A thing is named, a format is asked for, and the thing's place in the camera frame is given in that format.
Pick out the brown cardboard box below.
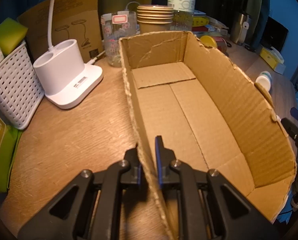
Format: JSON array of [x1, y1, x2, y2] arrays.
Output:
[[119, 31, 296, 239]]

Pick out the white pill bottle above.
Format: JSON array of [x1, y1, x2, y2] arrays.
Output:
[[255, 71, 272, 92]]

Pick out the yellow tissue box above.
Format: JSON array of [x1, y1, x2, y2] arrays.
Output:
[[260, 47, 286, 75]]

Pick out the green printed package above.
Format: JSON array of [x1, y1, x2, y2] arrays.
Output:
[[0, 113, 22, 193]]

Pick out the silver thermos flask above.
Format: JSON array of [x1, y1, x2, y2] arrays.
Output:
[[230, 14, 252, 46]]

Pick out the red can with yellow lid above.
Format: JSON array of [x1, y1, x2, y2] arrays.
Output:
[[200, 35, 227, 54]]

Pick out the white woven plastic basket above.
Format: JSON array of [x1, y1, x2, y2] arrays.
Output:
[[0, 41, 45, 130]]

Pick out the white desk lamp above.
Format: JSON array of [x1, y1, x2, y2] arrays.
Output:
[[33, 0, 103, 109]]

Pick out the yellow wet wipes pack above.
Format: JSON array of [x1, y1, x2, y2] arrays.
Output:
[[192, 16, 210, 27]]

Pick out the clear patterned glass cup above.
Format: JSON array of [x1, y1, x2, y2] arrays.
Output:
[[100, 10, 137, 67]]

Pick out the brown lamp packaging box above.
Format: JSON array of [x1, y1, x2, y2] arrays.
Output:
[[17, 0, 103, 62]]

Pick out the clear plastic water bottle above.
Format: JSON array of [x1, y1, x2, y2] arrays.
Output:
[[167, 0, 195, 31]]

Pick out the green sponge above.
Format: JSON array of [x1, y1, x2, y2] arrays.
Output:
[[0, 18, 28, 56]]

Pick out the stacked brown paper cups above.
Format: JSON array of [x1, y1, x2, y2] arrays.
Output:
[[137, 4, 174, 34]]

